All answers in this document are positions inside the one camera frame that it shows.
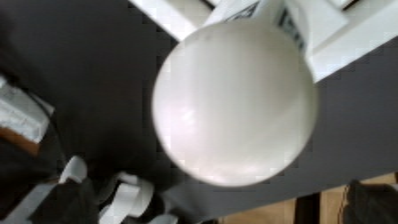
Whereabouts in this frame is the white front fence rail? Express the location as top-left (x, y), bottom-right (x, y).
top-left (308, 9), bottom-right (398, 81)

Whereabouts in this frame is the white lamp bulb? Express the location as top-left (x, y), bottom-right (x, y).
top-left (153, 20), bottom-right (318, 187)

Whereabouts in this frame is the white right fence piece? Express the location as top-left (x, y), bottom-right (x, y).
top-left (128, 0), bottom-right (212, 41)

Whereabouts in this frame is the white lamp base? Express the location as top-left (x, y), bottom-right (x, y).
top-left (194, 0), bottom-right (348, 64)

